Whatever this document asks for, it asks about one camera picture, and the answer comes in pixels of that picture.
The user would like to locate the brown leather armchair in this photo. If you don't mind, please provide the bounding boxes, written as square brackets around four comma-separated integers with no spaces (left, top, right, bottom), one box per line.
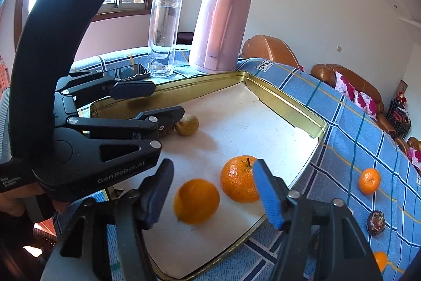
[241,35,305,71]
[395,136,421,174]

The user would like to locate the brown leather sofa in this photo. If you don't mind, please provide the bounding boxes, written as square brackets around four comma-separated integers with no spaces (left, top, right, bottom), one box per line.
[311,64,400,138]

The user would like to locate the orange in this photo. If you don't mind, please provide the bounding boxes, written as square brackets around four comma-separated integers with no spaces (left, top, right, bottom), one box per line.
[173,179,220,225]
[358,168,381,195]
[220,155,264,203]
[373,251,389,272]

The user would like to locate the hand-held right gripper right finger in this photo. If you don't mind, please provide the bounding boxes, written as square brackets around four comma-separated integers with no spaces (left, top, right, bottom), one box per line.
[252,159,384,281]

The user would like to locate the person's left hand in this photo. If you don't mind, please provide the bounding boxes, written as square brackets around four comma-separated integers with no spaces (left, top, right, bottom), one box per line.
[0,194,29,219]

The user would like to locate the glass water bottle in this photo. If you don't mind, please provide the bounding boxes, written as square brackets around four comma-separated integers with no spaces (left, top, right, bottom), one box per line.
[148,0,186,77]

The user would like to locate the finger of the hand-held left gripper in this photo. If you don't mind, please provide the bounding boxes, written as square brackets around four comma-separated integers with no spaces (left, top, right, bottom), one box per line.
[67,105,186,141]
[56,70,157,108]

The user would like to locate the black smartphone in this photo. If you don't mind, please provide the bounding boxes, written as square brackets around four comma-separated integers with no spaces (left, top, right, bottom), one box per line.
[99,64,151,81]

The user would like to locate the gold tin tray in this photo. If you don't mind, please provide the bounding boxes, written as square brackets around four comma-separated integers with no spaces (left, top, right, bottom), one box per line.
[89,70,329,281]

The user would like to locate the white magenta floral pillow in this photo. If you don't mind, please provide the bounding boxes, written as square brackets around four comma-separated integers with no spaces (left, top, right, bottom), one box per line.
[352,92,377,119]
[408,149,421,171]
[335,74,358,101]

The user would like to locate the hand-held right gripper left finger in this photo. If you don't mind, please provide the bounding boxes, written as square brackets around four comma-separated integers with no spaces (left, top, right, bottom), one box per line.
[39,159,175,281]

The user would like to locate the pink electric kettle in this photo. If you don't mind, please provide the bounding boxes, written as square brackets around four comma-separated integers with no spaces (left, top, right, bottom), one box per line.
[188,0,253,74]

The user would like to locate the stacked black chairs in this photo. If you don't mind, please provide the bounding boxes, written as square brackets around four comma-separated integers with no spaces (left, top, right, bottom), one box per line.
[385,98,412,137]

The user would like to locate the blue checked tablecloth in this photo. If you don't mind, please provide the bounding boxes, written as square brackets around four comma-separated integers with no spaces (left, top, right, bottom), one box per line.
[53,47,421,281]

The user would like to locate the green kiwi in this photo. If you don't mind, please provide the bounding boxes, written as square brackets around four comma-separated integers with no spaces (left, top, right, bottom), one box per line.
[174,115,200,136]

